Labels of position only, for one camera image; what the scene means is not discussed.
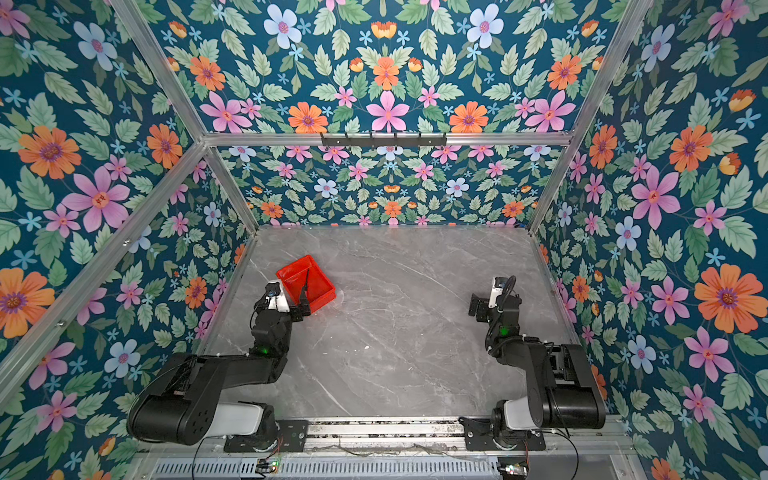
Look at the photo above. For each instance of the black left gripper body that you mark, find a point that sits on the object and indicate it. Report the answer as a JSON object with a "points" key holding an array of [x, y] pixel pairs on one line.
{"points": [[288, 318]]}

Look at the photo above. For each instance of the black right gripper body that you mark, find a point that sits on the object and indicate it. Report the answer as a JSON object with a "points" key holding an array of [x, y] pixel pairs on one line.
{"points": [[486, 314]]}

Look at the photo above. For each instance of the red plastic bin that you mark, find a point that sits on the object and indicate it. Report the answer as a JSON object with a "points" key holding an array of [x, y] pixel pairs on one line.
{"points": [[321, 290]]}

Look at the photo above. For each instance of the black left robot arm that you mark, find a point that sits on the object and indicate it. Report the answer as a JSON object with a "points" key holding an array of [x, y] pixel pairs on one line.
{"points": [[183, 405]]}

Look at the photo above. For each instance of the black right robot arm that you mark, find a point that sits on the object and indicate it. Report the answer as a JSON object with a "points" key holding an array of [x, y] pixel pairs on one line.
{"points": [[560, 389]]}

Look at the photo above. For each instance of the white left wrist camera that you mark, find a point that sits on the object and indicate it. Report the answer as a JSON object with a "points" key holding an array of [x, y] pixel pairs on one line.
{"points": [[275, 297]]}

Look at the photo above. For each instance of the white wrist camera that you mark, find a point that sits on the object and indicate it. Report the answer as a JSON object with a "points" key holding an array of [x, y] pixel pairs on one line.
{"points": [[497, 290], [275, 297]]}

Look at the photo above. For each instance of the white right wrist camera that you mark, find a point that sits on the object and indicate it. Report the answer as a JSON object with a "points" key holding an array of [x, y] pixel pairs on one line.
{"points": [[497, 290]]}

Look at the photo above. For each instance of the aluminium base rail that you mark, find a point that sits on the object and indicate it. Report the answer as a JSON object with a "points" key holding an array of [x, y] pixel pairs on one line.
{"points": [[400, 436]]}

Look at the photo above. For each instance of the black hook rail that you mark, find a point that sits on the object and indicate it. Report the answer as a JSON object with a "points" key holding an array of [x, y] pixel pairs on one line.
{"points": [[371, 140]]}

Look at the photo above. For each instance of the aluminium frame post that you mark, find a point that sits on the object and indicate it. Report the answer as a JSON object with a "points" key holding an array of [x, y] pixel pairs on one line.
{"points": [[626, 31]]}

